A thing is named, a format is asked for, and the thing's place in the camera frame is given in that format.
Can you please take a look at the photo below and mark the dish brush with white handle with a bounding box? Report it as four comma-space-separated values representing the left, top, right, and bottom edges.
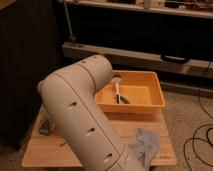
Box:
112, 75, 129, 104

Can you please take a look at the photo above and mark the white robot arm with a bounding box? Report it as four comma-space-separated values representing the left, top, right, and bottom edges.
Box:
38, 55, 145, 171

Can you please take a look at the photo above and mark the orange plastic bin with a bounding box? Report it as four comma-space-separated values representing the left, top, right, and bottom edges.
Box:
95, 70, 165, 114

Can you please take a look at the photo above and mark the black handle on shelf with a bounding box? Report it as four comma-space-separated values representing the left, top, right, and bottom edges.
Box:
160, 55, 190, 64

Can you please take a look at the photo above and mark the metal lamp pole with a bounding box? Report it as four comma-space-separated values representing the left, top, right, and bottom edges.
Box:
63, 0, 76, 44

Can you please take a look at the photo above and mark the grey crumpled cloth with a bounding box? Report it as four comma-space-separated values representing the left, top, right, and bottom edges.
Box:
129, 128, 160, 171

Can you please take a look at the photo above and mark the long white shelf board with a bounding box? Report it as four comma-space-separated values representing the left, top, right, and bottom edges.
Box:
62, 42, 213, 79

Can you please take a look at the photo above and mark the black cable on floor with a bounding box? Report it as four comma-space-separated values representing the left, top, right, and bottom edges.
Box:
182, 61, 213, 171

